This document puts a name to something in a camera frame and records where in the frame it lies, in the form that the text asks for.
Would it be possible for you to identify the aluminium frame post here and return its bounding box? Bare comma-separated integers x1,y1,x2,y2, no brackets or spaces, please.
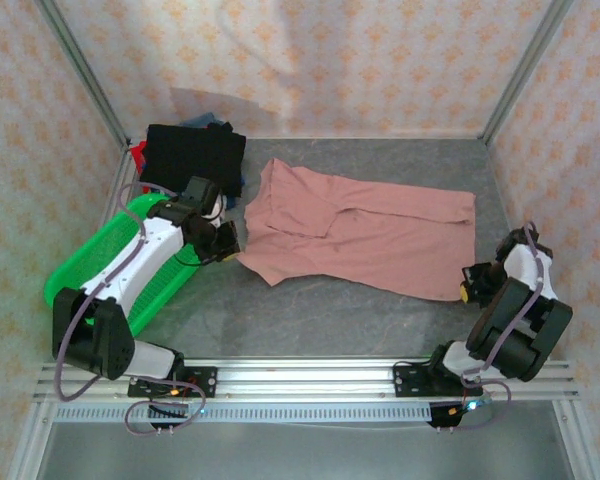
479,0,574,146
34,0,134,149

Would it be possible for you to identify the dark blue t-shirt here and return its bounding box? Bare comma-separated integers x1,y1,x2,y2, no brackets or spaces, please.
226,172,249,210

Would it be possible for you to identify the black folded t-shirt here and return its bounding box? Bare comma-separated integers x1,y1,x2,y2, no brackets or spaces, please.
139,122,248,199

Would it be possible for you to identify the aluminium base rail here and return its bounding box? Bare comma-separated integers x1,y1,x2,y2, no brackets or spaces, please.
32,357,581,401

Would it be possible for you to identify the red t-shirt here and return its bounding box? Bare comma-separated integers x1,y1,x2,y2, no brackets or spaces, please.
129,141,149,176

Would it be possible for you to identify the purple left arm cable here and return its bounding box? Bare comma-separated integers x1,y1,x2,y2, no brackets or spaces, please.
53,182,206,437

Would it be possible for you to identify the aluminium frame leg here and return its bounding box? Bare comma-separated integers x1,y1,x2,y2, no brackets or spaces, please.
7,399,56,480
552,399,600,480

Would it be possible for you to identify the pink t-shirt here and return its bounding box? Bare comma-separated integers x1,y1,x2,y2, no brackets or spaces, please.
241,157,478,303

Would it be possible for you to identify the blue grey t-shirt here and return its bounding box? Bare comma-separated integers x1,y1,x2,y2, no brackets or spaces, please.
177,112,234,132

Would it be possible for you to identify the green plastic basket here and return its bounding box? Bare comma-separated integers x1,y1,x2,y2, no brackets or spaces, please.
43,193,206,337

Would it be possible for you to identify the slotted grey cable duct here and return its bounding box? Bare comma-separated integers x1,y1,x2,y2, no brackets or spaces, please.
54,403,434,424

